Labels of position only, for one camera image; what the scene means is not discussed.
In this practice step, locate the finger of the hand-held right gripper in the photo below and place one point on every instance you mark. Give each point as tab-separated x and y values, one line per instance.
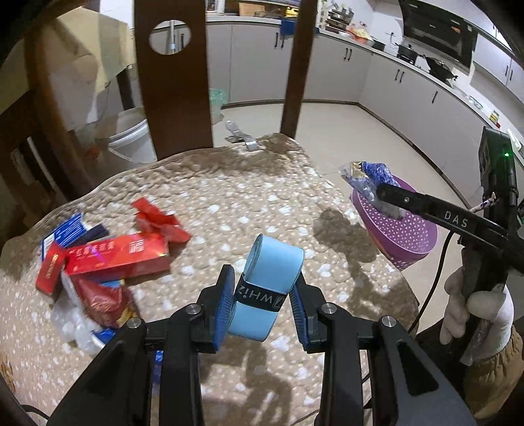
430	209

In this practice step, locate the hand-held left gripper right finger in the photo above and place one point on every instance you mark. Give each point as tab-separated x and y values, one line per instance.
301	319

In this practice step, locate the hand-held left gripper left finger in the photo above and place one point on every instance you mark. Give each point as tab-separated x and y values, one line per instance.
223	311

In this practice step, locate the purple plastic basket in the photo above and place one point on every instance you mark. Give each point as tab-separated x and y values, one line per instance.
405	241

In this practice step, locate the light blue grip tape roll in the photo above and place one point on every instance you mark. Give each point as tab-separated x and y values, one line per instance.
266	278

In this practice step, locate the blue silver foil wrapper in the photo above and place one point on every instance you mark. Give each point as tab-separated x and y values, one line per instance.
368	176

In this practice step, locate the red foil wrapper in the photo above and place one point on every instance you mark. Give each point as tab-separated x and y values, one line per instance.
159	221

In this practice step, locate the long red carton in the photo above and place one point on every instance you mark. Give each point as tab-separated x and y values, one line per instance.
118	254

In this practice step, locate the clear plastic bag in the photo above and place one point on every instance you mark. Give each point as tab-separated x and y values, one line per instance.
71	323

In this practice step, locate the person's right forearm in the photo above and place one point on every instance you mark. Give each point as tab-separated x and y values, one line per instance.
495	381

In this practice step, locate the person's right hand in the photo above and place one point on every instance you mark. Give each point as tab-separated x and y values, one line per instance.
487	305

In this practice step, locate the black wok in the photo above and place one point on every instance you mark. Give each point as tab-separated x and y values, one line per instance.
440	65

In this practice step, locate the dark red snack packet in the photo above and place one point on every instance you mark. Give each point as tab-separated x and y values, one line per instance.
104	303

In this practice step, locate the beige spotted tablecloth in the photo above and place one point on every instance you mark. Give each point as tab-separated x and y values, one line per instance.
245	192

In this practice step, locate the black cooking pot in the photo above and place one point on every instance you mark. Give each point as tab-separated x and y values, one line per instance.
407	51

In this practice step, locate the black range hood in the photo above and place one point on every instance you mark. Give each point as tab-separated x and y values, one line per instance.
438	28

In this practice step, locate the dark blue box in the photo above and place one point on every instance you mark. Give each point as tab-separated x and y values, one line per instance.
93	234

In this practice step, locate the grey kitchen base cabinets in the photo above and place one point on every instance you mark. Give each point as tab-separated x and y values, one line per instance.
327	69

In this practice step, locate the blue white labelled box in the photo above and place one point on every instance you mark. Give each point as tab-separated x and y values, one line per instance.
65	231

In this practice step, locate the clear plastic bottle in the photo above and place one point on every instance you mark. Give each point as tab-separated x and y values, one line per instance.
239	135

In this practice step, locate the small red carton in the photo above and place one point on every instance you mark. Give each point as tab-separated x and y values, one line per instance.
51	266

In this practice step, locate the plate of food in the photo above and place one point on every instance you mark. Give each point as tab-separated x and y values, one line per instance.
360	30

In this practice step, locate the white plastic bucket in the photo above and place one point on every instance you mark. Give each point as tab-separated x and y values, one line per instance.
127	135

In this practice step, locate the green waste bin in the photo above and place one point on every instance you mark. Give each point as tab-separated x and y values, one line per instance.
216	102

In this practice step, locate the metal dish rack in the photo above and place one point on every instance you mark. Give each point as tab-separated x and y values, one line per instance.
339	16

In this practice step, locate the brown wooden chair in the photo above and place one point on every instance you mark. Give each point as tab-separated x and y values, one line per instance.
176	102

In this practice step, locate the blue cloth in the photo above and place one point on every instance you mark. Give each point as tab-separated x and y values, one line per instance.
288	26

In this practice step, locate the yellow bottle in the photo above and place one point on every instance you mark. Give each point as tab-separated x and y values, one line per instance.
291	13

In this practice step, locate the small cardboard box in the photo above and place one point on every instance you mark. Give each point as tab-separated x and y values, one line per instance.
247	7

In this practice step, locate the large cardboard box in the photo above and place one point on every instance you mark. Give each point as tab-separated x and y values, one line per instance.
61	61

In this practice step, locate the grey kitchen wall cabinets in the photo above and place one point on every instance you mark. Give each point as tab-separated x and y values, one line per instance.
503	61

